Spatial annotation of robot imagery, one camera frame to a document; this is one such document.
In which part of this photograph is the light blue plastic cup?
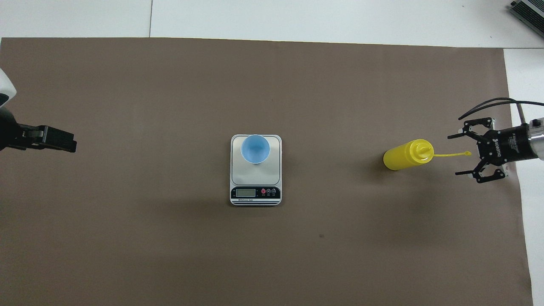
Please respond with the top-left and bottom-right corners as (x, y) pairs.
(241, 134), (271, 164)

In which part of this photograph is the brown paper table mat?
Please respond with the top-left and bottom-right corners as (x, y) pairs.
(0, 37), (534, 306)

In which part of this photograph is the yellow squeeze bottle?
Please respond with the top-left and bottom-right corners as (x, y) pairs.
(383, 139), (472, 171)

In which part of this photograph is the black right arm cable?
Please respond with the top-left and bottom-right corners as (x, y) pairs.
(458, 98), (544, 125)

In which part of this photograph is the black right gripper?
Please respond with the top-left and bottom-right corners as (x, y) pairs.
(448, 118), (531, 184)

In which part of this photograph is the grey metal device box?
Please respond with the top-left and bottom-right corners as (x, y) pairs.
(510, 0), (544, 40)

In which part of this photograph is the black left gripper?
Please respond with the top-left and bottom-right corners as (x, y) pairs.
(0, 108), (77, 153)

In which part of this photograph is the silver digital kitchen scale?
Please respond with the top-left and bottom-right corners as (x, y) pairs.
(230, 135), (282, 207)

